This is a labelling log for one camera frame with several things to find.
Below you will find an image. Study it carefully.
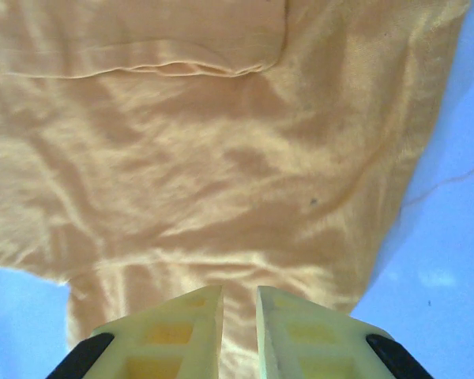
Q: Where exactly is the yellow t-shirt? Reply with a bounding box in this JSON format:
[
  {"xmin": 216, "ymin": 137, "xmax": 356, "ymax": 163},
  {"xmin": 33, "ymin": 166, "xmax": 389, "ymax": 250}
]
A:
[{"xmin": 0, "ymin": 0, "xmax": 472, "ymax": 379}]

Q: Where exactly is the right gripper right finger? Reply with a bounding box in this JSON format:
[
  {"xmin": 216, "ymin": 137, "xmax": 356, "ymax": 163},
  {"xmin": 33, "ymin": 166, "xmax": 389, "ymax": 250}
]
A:
[{"xmin": 256, "ymin": 286, "xmax": 431, "ymax": 379}]

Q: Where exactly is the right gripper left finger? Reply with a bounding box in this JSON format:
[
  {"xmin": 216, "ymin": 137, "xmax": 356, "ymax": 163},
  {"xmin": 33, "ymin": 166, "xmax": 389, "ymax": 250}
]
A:
[{"xmin": 47, "ymin": 284, "xmax": 225, "ymax": 379}]

